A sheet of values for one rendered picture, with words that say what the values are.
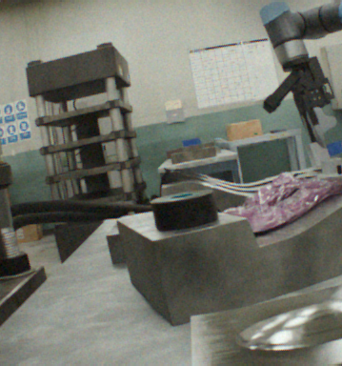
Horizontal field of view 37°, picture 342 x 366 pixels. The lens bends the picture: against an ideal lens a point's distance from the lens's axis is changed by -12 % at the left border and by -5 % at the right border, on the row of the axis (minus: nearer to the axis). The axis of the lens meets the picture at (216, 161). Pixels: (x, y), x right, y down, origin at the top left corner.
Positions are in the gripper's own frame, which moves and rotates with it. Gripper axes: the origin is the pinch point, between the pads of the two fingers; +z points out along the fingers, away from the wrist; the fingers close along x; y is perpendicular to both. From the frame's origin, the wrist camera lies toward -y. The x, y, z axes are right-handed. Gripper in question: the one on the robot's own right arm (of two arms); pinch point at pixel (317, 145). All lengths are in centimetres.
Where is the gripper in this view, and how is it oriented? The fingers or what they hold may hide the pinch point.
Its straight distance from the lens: 123.9
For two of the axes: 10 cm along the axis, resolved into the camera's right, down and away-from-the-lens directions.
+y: 9.5, -3.2, 0.4
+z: 3.2, 9.4, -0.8
